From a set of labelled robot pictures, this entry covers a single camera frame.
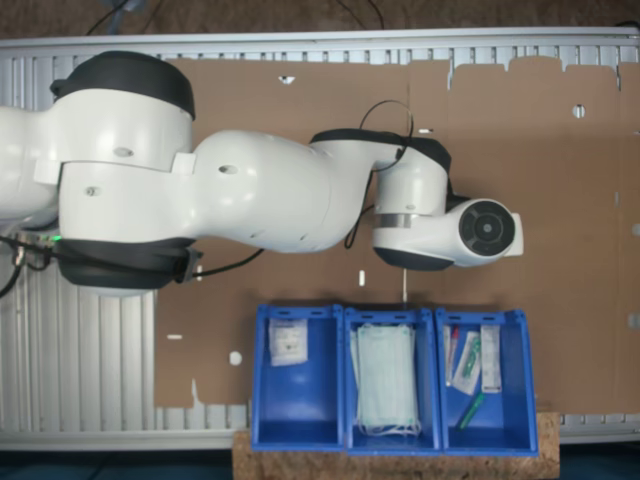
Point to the grey floor object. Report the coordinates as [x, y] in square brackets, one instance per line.
[130, 7]

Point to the red-capped tube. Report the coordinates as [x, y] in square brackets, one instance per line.
[451, 345]

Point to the long white printed packet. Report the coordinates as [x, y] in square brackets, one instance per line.
[491, 360]

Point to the blue bin with cotton packets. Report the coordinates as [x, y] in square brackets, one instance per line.
[295, 400]

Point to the stack of white face masks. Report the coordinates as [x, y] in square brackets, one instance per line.
[387, 380]

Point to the green pen-shaped item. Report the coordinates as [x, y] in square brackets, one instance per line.
[471, 410]

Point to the blue bin with masks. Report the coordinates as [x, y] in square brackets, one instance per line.
[430, 380]

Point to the blue bin with small items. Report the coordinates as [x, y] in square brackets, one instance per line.
[515, 380]

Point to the cork block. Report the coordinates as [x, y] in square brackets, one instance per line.
[400, 467]

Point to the brown cardboard sheet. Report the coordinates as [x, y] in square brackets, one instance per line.
[560, 200]
[300, 100]

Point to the white Fuhrmann cotton packet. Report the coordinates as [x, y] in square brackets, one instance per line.
[289, 342]

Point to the clear packet with green parts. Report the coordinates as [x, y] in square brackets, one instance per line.
[467, 365]

